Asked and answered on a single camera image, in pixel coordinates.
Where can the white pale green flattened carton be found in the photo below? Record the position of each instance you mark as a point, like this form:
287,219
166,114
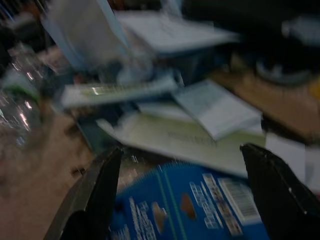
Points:
175,140

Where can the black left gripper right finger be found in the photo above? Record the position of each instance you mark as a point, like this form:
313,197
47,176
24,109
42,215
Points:
282,197

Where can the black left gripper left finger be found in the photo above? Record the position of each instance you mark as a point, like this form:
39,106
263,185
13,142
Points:
95,195

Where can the white folded paper sheet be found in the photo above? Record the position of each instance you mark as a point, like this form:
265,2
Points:
220,110

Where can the white blue open carton box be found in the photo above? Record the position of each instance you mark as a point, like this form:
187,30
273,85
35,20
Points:
175,40

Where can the white plastic bag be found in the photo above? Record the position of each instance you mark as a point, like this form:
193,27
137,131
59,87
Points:
82,35

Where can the long white green carton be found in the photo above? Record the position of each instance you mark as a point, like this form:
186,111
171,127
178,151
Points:
117,91

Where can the brown cardboard piece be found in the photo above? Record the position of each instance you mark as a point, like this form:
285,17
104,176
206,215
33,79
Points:
272,100

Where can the blue printed carton box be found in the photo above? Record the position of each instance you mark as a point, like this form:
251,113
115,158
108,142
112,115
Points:
185,207

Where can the clear plastic bottle green label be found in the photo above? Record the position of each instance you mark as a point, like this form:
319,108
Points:
17,107

